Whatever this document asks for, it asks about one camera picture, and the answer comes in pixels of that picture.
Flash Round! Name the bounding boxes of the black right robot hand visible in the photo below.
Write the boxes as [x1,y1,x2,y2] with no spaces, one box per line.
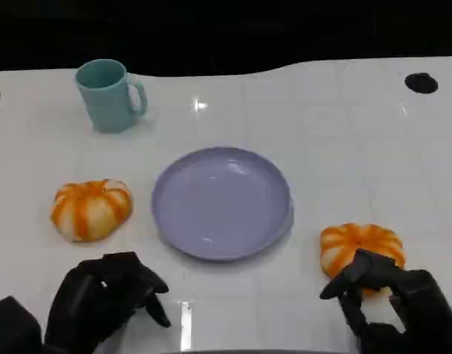
[319,249,452,354]

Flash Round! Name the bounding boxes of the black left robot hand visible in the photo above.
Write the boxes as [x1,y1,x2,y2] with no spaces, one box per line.
[43,251,173,354]

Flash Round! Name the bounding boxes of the orange and white bread roll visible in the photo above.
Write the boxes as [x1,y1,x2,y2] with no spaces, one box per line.
[319,223,406,298]
[50,178,133,243]

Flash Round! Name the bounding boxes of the lilac plate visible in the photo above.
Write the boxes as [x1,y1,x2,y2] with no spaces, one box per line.
[150,146,295,262]

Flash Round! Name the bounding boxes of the pale green mug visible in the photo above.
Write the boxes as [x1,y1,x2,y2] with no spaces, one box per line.
[75,59,149,134]

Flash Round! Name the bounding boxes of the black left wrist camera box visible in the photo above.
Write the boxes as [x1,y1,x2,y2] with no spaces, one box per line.
[0,296,43,354]

